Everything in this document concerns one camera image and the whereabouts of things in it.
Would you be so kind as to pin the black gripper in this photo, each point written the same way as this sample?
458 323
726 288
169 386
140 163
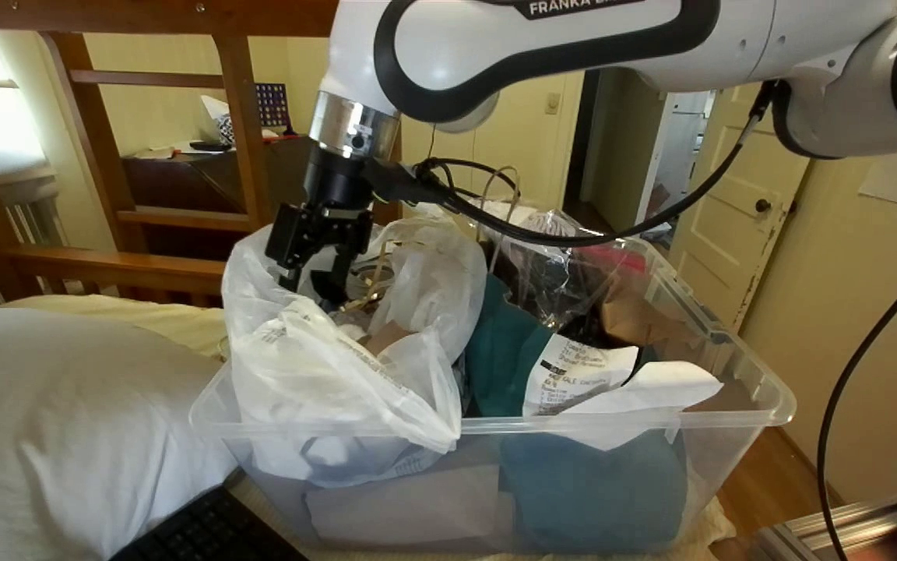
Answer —
328 213

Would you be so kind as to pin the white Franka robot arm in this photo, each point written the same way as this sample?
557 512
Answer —
573 42

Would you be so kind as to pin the white plastic bag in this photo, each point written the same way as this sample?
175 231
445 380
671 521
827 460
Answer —
304 386

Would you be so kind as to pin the yellow bed sheet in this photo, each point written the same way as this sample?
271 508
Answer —
155 317

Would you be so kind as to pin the brown paper bag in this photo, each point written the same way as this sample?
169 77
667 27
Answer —
638 323

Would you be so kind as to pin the brown cardboard tag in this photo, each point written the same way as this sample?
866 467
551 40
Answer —
386 337

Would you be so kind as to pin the dark patterned box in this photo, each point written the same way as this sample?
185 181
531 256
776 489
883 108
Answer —
271 108

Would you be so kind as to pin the dark wooden dresser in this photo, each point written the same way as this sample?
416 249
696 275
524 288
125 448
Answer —
155 181

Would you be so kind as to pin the white paper sheet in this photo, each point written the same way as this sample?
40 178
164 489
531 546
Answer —
217 120

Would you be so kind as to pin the white printed receipt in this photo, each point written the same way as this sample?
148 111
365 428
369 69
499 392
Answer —
573 377

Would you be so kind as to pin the black keyboard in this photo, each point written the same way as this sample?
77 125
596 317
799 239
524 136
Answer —
209 535

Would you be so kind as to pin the white radiator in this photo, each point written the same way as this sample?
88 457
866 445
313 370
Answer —
29 206

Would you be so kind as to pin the white pillow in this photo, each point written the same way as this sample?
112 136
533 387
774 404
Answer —
54 438

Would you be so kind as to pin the teal cloth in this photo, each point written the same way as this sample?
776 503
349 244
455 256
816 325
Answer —
582 501

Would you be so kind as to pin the white paper envelope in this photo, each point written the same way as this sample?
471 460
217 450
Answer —
667 387

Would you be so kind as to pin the cream panel door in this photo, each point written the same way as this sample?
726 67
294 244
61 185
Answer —
718 239

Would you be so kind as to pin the clear plastic storage bin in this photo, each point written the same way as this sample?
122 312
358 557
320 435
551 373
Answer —
723 457

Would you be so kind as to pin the wooden bunk bed frame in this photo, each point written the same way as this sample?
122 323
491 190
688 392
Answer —
230 104

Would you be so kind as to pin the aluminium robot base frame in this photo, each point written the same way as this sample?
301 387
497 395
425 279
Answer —
831 535

